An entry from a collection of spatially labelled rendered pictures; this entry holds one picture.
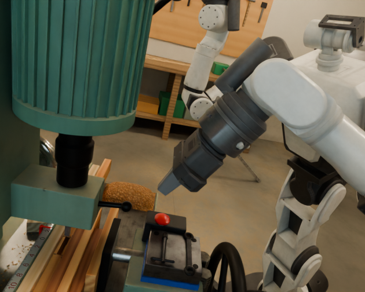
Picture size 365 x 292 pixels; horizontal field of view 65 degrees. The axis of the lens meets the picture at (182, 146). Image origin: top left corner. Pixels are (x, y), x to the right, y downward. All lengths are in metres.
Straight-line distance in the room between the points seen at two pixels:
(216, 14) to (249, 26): 3.09
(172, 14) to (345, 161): 3.41
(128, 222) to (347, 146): 0.50
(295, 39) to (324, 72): 3.41
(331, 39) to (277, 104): 0.40
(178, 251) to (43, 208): 0.24
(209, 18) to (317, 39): 0.29
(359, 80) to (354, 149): 0.35
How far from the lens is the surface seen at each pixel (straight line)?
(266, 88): 0.41
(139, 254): 0.57
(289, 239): 1.23
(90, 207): 0.51
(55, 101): 0.39
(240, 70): 0.46
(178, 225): 0.57
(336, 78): 0.79
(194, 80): 0.90
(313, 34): 0.80
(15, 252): 0.80
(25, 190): 0.54
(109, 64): 0.38
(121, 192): 0.77
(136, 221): 0.73
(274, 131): 4.48
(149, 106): 3.43
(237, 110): 0.43
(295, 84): 0.41
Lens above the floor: 1.37
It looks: 24 degrees down
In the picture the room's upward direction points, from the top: 14 degrees clockwise
